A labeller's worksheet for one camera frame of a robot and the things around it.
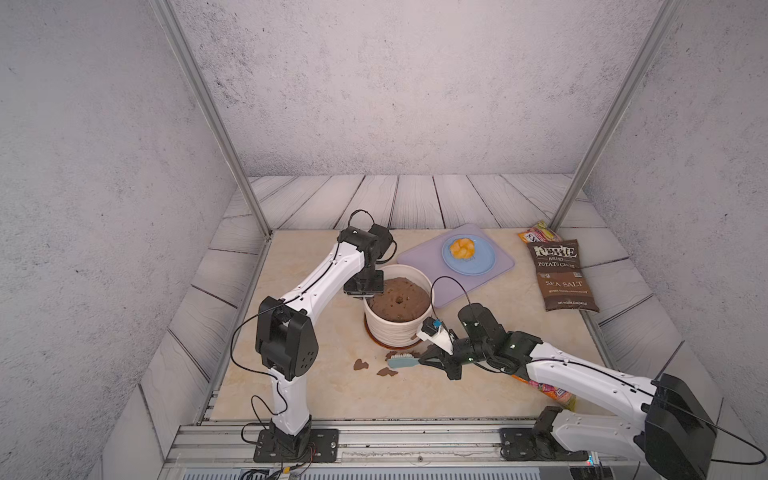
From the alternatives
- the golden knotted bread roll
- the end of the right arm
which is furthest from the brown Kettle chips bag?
the end of the right arm

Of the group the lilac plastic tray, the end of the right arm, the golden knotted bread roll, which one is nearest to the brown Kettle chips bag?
the lilac plastic tray

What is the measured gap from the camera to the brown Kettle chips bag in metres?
0.98
